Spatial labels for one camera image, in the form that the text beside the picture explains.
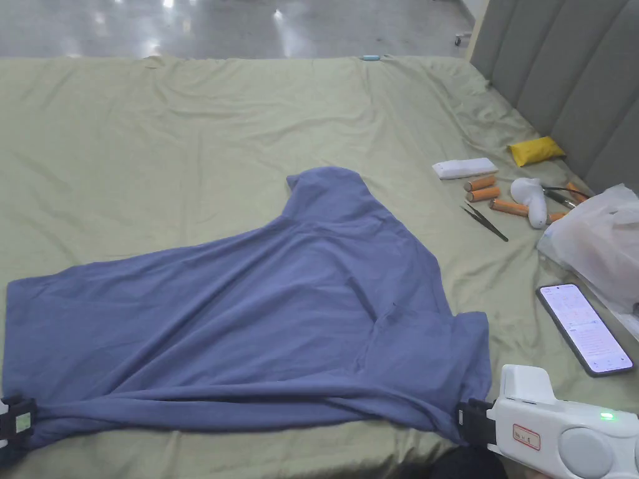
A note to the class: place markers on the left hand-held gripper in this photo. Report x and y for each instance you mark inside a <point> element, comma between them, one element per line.
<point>2,423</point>

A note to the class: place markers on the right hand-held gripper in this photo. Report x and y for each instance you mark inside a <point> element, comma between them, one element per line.
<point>554,429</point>

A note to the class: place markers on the blue shirt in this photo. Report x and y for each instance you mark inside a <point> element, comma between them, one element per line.
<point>259,309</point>

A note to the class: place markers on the black smartphone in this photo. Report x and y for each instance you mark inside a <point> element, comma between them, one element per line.
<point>584,327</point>

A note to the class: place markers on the black tweezers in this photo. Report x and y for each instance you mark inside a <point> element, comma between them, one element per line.
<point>486,222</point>

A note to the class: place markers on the orange battery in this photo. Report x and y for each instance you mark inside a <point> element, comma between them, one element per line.
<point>556,217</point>
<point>484,194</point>
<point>508,206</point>
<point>480,183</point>

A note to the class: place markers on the translucent white plastic bag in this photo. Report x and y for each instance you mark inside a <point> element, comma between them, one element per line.
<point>594,239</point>

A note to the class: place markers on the white hand controller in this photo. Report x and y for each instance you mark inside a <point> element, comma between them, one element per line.
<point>531,197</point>

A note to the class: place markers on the white flat remote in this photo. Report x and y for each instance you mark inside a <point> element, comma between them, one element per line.
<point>464,167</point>

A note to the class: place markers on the yellow pouch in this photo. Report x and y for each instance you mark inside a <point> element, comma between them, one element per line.
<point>535,149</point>

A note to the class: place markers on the bed with pale green sheet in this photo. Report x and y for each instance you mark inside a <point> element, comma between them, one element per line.
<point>199,149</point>

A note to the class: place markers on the grey padded headboard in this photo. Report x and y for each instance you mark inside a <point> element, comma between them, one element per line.
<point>559,65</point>

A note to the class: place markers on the small light blue object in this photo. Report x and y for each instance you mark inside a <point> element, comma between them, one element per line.
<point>370,58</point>

